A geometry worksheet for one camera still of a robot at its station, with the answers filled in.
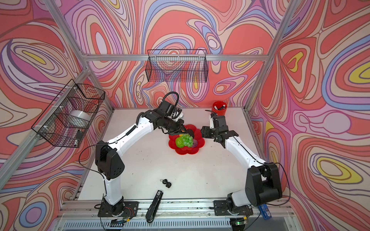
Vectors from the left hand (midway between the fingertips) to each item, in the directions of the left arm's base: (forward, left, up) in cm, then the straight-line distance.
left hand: (189, 131), depth 79 cm
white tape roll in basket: (+4, +57, +10) cm, 58 cm away
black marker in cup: (+29, -25, -10) cm, 40 cm away
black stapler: (-34, +18, -18) cm, 43 cm away
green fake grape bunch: (-3, +1, -5) cm, 6 cm away
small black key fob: (-21, +14, -21) cm, 33 cm away
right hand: (+4, -11, -9) cm, 15 cm away
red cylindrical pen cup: (+30, -24, -12) cm, 40 cm away
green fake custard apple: (+2, +6, -16) cm, 18 cm away
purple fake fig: (+2, -4, -17) cm, 17 cm away
